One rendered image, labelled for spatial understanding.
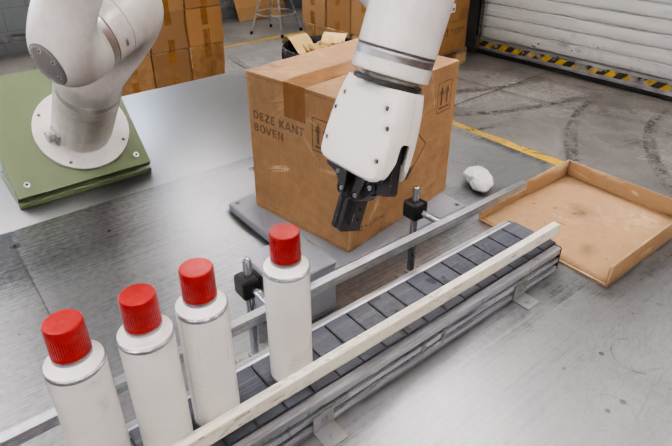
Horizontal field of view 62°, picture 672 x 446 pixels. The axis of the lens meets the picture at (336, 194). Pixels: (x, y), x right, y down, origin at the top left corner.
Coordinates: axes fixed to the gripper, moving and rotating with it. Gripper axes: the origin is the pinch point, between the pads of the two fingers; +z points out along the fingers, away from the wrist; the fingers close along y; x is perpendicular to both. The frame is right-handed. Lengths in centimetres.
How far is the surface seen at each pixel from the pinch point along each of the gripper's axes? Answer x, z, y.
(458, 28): 341, -41, -262
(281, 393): -6.8, 19.8, 4.2
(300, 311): -5.8, 10.5, 2.5
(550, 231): 41.8, 2.4, 4.3
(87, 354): -27.5, 12.2, 1.0
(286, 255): -8.8, 4.0, 1.4
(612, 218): 68, 1, 3
